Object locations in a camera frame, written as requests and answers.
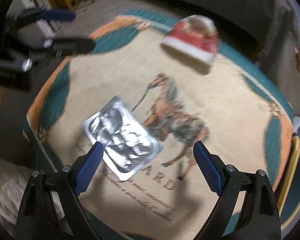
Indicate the printed floor mat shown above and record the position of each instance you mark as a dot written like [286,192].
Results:
[215,92]

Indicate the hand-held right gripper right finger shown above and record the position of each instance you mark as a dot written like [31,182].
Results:
[207,170]

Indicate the silver blister pack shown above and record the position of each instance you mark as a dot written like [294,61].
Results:
[122,135]

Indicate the grey bedspread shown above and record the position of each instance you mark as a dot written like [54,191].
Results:
[240,5]

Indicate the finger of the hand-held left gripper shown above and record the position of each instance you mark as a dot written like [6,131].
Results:
[72,45]
[57,15]

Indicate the person's white clothing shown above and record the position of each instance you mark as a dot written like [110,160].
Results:
[5,192]

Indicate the white power strip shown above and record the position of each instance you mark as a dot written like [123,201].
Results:
[298,123]

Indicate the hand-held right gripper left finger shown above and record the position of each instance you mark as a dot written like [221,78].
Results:
[88,170]

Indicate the red white snack packet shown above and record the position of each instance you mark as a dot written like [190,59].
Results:
[192,37]

